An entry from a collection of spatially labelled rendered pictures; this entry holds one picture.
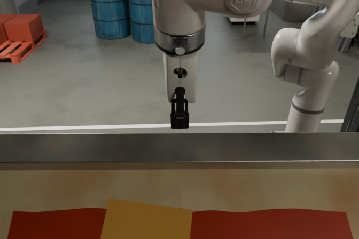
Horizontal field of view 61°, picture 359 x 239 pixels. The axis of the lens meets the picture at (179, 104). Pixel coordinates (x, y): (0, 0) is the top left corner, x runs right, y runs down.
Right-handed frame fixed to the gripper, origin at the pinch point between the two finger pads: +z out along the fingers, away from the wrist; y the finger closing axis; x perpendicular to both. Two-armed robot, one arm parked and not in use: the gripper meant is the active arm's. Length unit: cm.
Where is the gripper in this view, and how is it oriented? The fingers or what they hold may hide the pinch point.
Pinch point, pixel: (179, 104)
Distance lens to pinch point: 57.2
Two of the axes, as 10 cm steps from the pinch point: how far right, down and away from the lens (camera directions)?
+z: 0.0, 6.6, 7.5
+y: -0.1, -7.5, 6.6
